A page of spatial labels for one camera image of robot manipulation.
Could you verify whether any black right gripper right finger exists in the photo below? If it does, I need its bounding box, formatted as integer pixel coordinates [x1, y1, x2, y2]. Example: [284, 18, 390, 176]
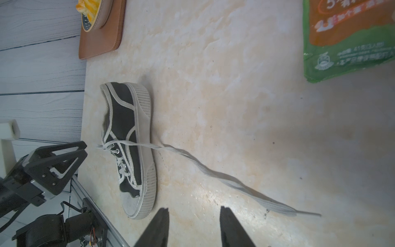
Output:
[220, 206, 255, 247]

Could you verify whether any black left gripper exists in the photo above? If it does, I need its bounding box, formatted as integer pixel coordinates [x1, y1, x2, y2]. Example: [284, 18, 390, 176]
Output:
[1, 141, 87, 217]

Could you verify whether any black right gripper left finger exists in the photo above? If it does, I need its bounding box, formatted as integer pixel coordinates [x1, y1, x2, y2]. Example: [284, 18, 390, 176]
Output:
[134, 208, 169, 247]

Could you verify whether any black white canvas sneaker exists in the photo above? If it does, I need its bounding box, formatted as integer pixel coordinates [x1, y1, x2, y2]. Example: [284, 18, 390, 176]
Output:
[100, 82, 157, 220]

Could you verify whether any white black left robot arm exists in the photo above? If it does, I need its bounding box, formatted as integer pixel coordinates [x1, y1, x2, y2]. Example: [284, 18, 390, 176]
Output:
[1, 141, 92, 247]

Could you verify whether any brown leather mat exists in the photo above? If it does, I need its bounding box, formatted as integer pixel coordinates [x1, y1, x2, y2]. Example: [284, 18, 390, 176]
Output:
[79, 1, 126, 60]

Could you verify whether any right bread pastry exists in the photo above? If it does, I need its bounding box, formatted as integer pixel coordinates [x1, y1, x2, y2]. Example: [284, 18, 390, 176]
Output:
[76, 0, 101, 23]

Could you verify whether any yellow rimmed plate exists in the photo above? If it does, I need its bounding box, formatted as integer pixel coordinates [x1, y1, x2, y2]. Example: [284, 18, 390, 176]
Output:
[76, 1, 113, 33]

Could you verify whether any green snack packet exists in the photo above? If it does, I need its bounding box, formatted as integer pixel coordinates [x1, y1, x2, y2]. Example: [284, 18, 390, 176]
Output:
[303, 0, 395, 83]

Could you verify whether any aluminium front rail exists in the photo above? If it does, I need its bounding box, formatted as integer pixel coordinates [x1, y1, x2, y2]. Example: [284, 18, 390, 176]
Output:
[70, 175, 129, 247]

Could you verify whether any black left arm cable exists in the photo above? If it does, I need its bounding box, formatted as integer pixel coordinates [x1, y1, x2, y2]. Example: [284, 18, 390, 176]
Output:
[55, 200, 84, 217]

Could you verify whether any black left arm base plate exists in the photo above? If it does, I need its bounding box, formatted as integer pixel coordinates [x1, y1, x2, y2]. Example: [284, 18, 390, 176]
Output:
[83, 198, 109, 247]

